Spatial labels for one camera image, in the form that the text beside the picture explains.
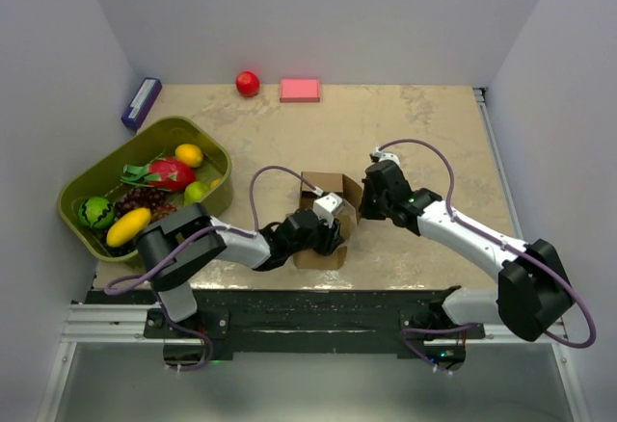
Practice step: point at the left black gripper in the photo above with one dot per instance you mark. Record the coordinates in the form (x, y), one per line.
(332, 238)

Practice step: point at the red apple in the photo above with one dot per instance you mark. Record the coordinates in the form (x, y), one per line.
(247, 84)

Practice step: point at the black base frame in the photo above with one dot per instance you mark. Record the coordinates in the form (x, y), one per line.
(404, 323)

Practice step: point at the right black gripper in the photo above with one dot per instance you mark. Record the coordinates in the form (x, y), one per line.
(364, 207)

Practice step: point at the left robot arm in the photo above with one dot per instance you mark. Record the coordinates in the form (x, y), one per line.
(177, 247)

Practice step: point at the pink box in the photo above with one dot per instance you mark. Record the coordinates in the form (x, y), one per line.
(299, 90)

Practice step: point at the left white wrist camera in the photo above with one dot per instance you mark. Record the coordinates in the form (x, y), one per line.
(327, 207)

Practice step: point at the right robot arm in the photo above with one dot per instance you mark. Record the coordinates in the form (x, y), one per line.
(529, 296)

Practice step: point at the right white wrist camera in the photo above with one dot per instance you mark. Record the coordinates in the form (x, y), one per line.
(378, 155)

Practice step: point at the toy watermelon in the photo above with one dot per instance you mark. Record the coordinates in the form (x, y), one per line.
(96, 212)

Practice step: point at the red dragon fruit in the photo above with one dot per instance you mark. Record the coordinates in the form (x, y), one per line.
(167, 174)

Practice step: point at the yellow mango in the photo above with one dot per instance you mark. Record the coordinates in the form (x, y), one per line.
(127, 227)

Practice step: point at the brown cardboard box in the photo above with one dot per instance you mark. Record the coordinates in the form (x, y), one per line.
(320, 183)

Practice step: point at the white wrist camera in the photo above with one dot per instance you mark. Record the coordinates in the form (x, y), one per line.
(378, 155)
(327, 207)

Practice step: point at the purple box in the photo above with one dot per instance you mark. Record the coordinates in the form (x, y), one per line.
(138, 108)

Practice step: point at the olive green basket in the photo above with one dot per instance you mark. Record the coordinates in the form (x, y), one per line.
(159, 140)

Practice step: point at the purple grapes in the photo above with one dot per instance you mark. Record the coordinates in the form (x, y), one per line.
(155, 200)

